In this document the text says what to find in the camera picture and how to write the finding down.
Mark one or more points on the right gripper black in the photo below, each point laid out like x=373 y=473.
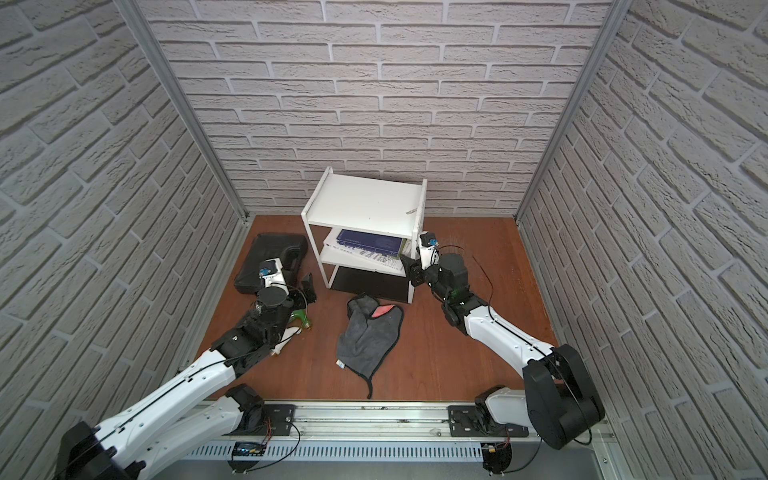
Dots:
x=414 y=270

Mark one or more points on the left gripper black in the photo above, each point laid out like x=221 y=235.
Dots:
x=298 y=294

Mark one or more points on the grey and pink cloth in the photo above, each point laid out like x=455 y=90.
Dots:
x=373 y=330

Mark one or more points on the white small bookshelf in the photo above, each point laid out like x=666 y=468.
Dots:
x=365 y=205

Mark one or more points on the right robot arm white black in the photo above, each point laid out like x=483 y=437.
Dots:
x=560 y=400

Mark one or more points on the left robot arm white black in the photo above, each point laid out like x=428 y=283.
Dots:
x=200 y=403

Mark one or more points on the white printed book on shelf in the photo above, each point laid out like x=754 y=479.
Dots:
x=389 y=263

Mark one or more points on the green and white spray nozzle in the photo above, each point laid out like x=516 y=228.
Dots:
x=298 y=323

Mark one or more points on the black plastic tool case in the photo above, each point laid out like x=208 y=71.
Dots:
x=271 y=252

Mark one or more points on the small green circuit board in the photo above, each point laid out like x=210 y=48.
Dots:
x=248 y=450

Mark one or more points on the black round connector right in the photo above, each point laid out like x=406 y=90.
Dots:
x=496 y=457

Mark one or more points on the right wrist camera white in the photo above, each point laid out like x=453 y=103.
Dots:
x=428 y=250

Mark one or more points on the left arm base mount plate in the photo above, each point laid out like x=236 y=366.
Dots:
x=267 y=420

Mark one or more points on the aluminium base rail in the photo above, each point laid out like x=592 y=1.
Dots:
x=361 y=432

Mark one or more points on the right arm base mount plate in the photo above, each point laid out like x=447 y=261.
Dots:
x=475 y=421

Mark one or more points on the aluminium corner post left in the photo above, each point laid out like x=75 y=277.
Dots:
x=141 y=30

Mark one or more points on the aluminium corner post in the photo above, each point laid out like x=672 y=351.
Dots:
x=141 y=30
x=606 y=34

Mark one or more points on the aluminium corner post right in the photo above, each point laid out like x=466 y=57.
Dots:
x=606 y=34

